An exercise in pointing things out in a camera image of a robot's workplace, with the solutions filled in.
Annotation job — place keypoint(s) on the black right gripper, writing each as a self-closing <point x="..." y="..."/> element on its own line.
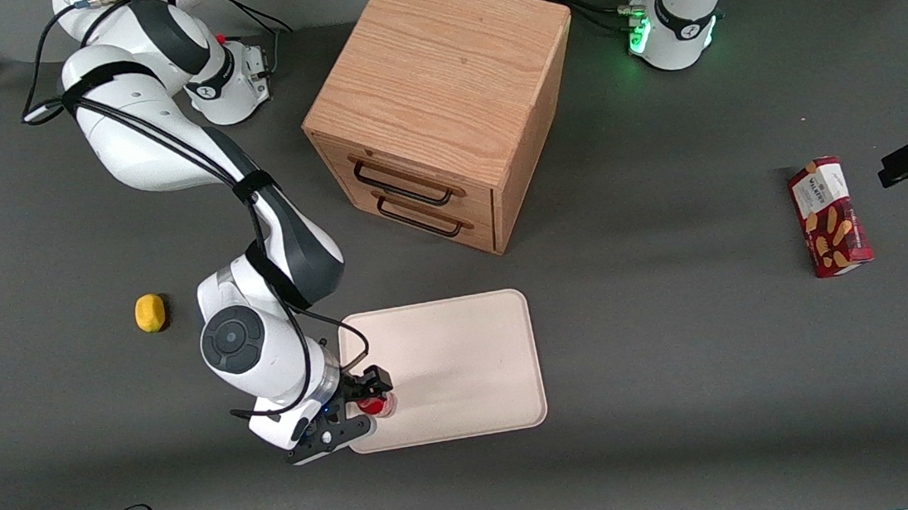
<point x="357" y="385"/>

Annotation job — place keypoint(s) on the beige plastic tray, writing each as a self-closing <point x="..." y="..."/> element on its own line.
<point x="465" y="370"/>

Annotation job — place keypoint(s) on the red shortbread cookie box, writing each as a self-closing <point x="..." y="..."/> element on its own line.
<point x="829" y="215"/>

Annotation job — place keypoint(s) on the wooden drawer front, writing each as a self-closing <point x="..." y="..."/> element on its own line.
<point x="481" y="202"/>
<point x="481" y="236"/>

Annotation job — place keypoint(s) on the yellow lemon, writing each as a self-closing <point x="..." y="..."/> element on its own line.
<point x="150" y="313"/>

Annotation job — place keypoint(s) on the wooden drawer cabinet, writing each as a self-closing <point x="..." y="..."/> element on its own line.
<point x="436" y="65"/>

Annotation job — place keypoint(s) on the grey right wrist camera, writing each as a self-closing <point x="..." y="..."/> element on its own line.
<point x="279" y="426"/>

